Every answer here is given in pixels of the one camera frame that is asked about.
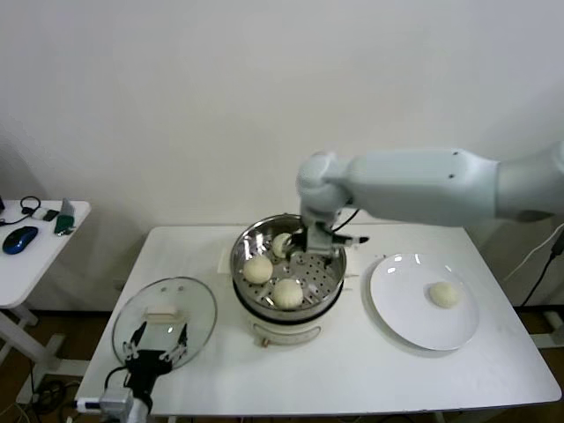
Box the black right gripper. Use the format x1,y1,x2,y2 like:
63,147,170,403
283,228,337,269

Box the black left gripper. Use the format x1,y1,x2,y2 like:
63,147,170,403
122,321,189,393

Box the glass pot lid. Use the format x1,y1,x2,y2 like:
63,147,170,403
110,276,218,370

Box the white steamed baozi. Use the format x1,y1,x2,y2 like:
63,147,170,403
427,281,466,308
271,278,305,311
271,233,292,259
242,256,274,285

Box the blue computer mouse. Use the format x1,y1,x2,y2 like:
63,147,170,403
2,226,40,256

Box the stainless steel steamer basket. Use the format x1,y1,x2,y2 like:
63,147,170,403
228,214,347,323

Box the white electric cooking pot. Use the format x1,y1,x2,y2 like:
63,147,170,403
215,248,359,350

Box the white round plate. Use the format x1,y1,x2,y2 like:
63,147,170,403
360,252,480,353

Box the white side table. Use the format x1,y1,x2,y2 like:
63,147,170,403
0,201,93,389

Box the green and grey object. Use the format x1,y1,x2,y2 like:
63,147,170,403
53,197,78,240

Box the white stand base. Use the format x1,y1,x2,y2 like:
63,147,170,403
526,308,564,350

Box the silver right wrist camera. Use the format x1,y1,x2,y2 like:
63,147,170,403
305,223,370,257

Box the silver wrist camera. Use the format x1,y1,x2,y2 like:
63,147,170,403
74,390,136,415
305,223,370,257

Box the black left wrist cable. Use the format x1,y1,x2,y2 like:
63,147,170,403
104,365,131,396

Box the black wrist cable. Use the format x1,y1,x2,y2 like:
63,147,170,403
330,204,365,233
104,365,131,396

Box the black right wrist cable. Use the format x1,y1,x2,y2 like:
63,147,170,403
330,204,365,233

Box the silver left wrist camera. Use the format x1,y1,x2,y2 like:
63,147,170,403
74,390,136,415

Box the black floor cables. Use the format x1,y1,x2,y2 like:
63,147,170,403
15,365,83,418

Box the black headset with cable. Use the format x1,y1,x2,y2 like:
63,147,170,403
0,196,43,228

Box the white power cable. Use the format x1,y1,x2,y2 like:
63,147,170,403
503,222,564,283

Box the black power cable with plug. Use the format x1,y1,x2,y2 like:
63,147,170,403
521,228,564,308

